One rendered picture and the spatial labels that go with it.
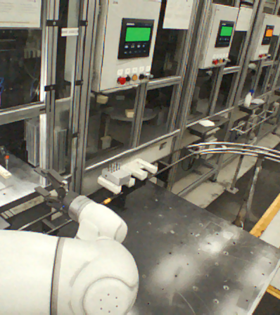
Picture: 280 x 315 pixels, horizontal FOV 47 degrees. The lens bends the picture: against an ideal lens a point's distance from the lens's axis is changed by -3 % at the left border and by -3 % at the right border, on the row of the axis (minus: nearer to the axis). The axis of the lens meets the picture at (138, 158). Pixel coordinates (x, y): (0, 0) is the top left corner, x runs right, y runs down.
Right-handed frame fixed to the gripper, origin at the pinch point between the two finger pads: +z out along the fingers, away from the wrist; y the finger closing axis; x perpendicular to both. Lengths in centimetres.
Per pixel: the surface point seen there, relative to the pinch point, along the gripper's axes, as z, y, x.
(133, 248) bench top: -22, -44, -39
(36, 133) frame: 38.1, -1.2, -25.5
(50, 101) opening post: 22.5, 21.3, -21.6
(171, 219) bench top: -22, -44, -74
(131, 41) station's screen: 18, 46, -67
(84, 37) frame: 22, 48, -38
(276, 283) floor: -87, -112, -152
